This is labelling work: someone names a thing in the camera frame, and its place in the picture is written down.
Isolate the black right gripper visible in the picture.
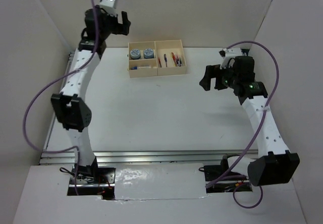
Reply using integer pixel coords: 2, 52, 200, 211
199, 62, 240, 91

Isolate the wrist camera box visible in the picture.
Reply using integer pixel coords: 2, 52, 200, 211
219, 48, 243, 69
99, 0, 118, 17

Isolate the clear bottle blue cap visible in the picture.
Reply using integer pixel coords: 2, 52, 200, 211
130, 65, 155, 70

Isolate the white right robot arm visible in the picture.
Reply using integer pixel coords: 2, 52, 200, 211
199, 56, 300, 186

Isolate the blue round jar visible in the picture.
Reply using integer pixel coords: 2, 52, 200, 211
143, 48, 154, 59
129, 48, 141, 60

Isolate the aluminium table frame rail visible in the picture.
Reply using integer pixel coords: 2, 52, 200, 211
39, 47, 281, 184

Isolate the red gel pen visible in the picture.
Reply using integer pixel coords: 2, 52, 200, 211
171, 52, 177, 67

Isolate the cream compartment tray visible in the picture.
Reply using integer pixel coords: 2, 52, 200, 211
128, 40, 187, 78

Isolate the white foil cover plate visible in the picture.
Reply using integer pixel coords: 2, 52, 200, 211
115, 163, 207, 200

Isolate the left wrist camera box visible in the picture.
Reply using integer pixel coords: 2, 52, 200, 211
99, 0, 118, 17

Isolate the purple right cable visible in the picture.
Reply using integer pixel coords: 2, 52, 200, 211
206, 41, 280, 208

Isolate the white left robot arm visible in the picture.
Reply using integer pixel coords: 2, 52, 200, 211
51, 6, 131, 183

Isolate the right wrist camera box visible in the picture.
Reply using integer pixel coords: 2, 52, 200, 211
219, 48, 243, 69

